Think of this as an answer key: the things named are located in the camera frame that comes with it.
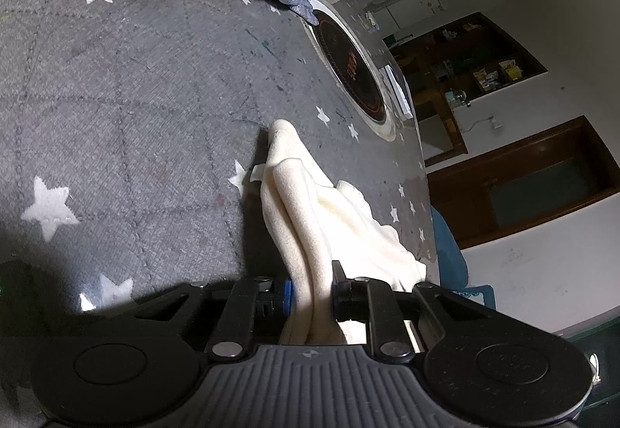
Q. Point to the cream pants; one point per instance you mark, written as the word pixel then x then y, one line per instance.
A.
pixel 300 215

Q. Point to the dark wooden glass-panel door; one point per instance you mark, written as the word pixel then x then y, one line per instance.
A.
pixel 528 181

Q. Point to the round black induction hotplate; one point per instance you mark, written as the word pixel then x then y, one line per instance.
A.
pixel 351 64

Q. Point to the dark wooden display shelf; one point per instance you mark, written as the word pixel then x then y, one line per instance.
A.
pixel 479 59

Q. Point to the white remote control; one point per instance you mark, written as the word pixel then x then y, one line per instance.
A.
pixel 398 89

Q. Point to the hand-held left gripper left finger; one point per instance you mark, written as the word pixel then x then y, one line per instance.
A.
pixel 286 298

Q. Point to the white wall socket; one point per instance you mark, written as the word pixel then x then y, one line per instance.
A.
pixel 492 121

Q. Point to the white refrigerator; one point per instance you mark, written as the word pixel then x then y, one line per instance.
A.
pixel 411 4

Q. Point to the blue chair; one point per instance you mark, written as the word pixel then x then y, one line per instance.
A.
pixel 450 258

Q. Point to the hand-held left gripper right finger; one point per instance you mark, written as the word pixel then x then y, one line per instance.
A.
pixel 339 301

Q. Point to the grey star-printed table mat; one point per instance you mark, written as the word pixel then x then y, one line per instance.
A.
pixel 121 93

